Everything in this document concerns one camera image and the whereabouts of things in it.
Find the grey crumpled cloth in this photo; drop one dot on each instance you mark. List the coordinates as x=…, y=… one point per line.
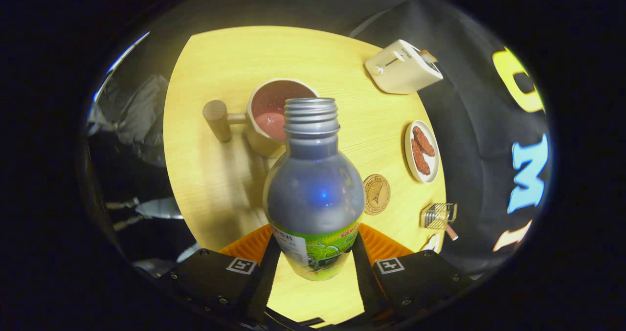
x=144, y=111

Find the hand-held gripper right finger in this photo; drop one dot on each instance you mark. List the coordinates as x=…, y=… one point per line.
x=367, y=282

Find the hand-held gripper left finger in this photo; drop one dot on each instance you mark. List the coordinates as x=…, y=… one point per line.
x=261, y=287

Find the round wooden table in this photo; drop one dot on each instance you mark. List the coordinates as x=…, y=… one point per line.
x=220, y=189

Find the small white plate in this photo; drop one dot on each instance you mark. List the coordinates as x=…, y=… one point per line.
x=411, y=169

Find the toast slice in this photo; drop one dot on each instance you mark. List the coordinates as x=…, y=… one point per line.
x=428, y=56

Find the grey juice bottle green label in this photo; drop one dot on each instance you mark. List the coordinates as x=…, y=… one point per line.
x=313, y=199

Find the white divided dish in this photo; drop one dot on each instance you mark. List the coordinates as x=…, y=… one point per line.
x=433, y=243

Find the brown stick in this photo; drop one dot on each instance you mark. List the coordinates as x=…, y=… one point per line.
x=451, y=232

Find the brown meat piece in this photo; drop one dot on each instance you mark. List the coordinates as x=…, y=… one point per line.
x=420, y=161
x=424, y=141

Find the round cork coaster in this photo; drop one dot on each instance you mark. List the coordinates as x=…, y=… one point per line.
x=376, y=194

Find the white toaster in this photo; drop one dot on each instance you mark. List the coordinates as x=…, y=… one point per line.
x=401, y=72

